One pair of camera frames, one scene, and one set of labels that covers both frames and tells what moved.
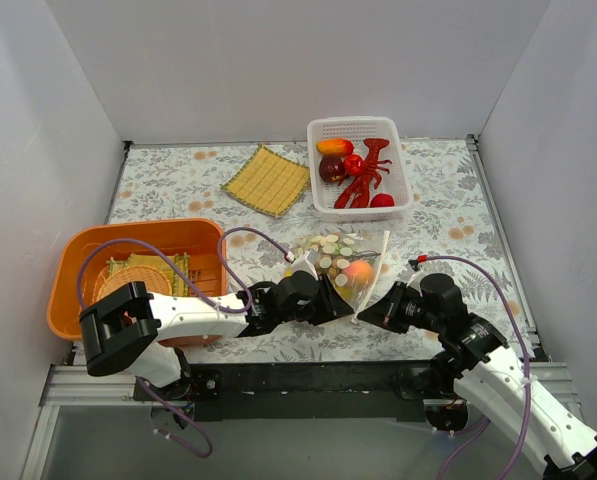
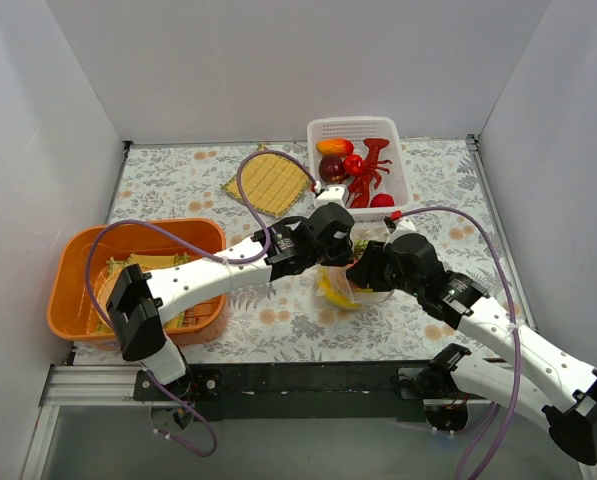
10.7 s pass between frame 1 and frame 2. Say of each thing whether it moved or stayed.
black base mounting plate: stayed
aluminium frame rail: stayed
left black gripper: moved
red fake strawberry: stayed
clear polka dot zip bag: moved
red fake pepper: stayed
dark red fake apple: stayed
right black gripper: moved
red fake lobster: stayed
